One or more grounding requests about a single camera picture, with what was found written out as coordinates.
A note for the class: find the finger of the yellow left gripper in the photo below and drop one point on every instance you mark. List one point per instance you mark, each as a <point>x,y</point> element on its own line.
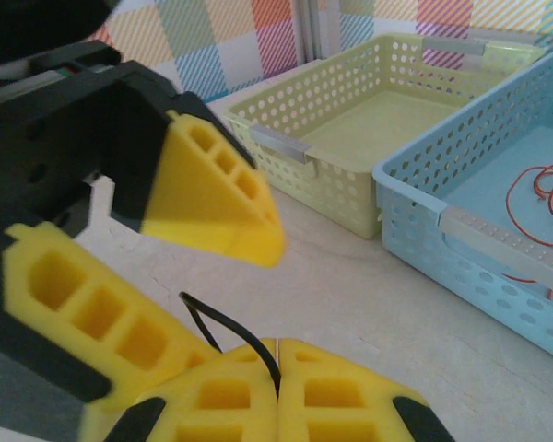
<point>120,336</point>
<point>203,202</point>

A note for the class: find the blue perforated plastic basket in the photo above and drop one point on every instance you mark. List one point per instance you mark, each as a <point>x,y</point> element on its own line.
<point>419,216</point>

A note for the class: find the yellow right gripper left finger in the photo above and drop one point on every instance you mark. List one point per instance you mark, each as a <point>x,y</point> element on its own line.
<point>221,414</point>

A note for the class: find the green perforated plastic basket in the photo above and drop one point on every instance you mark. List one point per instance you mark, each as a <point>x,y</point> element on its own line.
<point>350,119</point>

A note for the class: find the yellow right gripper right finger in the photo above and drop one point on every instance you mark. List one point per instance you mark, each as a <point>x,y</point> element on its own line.
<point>350,414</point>

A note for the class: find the aluminium frame post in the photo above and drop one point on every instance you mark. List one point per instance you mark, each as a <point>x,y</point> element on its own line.
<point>318,27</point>

